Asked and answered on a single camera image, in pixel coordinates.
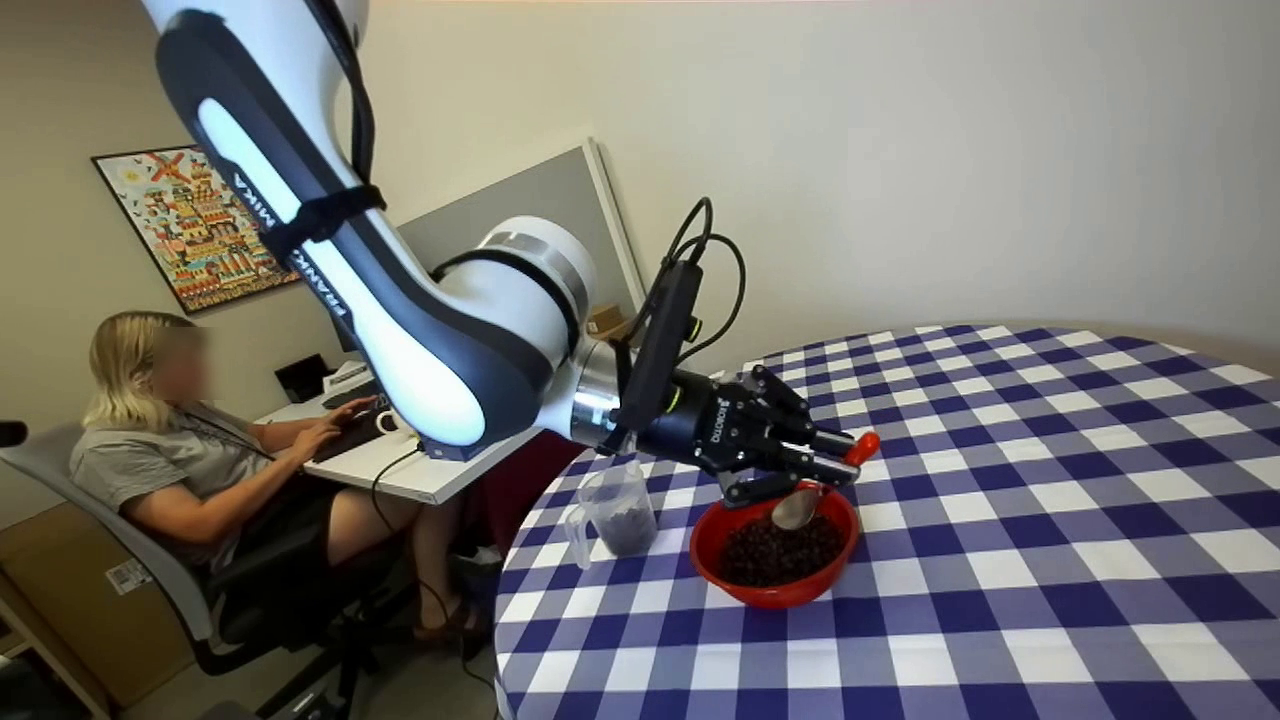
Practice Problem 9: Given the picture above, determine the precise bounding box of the grey black office chair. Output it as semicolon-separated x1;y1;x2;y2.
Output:
0;418;403;720

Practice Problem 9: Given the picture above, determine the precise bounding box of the white office desk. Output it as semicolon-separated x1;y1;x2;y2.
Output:
255;378;539;509

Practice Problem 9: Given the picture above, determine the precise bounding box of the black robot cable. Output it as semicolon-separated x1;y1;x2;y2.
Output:
624;198;753;380

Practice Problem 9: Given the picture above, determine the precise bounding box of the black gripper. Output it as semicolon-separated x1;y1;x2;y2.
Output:
634;365;861;509

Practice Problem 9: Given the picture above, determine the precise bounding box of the red bowl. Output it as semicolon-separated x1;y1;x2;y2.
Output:
689;483;864;617

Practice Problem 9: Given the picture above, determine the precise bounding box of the small black desk device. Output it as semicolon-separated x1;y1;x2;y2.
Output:
271;352;338;404

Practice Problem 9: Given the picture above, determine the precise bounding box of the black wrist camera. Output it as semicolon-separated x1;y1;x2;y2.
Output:
617;255;710;439

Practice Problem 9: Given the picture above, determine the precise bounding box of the large brown cardboard carton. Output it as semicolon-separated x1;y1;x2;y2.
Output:
0;502;205;712

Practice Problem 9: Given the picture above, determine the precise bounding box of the clear plastic handled jar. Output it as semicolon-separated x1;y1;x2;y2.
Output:
562;458;665;563

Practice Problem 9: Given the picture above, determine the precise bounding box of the black keyboard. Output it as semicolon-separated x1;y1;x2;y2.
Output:
307;409;393;466

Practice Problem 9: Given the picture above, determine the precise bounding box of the colourful framed poster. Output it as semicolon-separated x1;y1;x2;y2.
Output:
86;139;302;319

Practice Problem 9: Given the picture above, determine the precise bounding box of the blue white checkered tablecloth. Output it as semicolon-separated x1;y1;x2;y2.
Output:
491;319;1280;720

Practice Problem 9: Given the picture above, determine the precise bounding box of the seated blonde woman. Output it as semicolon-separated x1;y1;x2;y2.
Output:
66;309;483;650

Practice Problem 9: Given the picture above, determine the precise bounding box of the dark beans pile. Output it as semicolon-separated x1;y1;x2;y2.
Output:
719;518;848;588

